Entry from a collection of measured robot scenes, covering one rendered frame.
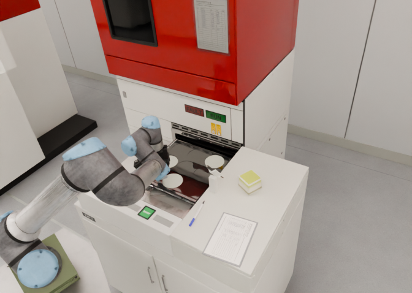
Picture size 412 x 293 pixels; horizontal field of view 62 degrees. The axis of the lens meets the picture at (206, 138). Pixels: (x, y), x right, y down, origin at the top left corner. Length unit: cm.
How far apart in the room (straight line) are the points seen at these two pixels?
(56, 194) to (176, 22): 86
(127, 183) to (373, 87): 238
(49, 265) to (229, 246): 61
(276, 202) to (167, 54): 83
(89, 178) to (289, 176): 90
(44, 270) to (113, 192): 39
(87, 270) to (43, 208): 48
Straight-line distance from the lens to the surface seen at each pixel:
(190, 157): 179
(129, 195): 104
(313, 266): 247
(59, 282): 151
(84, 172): 103
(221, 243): 133
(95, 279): 152
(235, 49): 144
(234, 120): 167
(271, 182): 155
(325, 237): 263
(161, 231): 140
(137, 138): 140
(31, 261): 128
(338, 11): 288
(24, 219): 122
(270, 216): 142
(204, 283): 151
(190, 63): 158
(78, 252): 163
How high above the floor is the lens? 205
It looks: 37 degrees down
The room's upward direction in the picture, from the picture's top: 5 degrees counter-clockwise
